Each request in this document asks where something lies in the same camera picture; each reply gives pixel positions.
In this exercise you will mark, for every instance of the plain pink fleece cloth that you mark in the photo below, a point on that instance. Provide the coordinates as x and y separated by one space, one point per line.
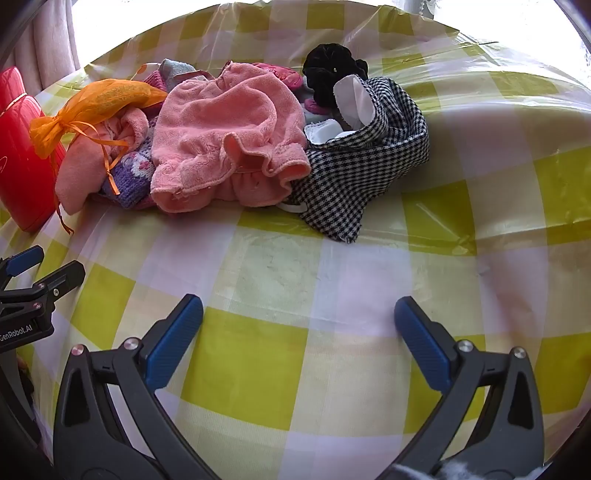
83 170

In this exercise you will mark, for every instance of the red thermos bottle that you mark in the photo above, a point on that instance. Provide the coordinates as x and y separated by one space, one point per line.
23 152

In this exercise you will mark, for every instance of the light blue towel cloth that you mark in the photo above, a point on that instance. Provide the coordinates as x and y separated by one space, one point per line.
178 69

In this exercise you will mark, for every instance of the pink ruffled fleece garment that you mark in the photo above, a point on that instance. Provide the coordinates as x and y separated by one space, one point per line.
217 129

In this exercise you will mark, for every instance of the black velvet scrunchie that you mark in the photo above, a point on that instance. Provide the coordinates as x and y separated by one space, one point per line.
323 69

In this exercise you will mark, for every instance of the white floral lace curtain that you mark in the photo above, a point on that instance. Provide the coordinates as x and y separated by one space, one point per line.
415 7

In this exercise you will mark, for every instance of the yellow checked plastic tablecloth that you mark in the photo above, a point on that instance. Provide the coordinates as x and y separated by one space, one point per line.
277 277

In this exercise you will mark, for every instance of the pink patterned drape curtain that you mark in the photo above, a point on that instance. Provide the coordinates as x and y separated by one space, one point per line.
46 37

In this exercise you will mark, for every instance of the magenta knitted glove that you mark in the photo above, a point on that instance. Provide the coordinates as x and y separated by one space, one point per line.
284 76

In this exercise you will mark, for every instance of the purple knitted garment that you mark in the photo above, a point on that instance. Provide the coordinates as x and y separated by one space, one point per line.
134 170

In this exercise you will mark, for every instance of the white sock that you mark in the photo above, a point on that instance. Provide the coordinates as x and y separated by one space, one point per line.
323 131

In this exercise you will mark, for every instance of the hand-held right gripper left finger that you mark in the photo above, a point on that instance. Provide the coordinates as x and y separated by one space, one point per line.
175 344

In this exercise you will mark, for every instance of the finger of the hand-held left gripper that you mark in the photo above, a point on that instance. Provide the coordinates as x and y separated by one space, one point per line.
23 261
60 278

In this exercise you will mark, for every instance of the black white houndstooth cloth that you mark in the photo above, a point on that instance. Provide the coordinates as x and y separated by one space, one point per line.
360 170

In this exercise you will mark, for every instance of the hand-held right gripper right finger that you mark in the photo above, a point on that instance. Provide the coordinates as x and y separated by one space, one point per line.
425 344

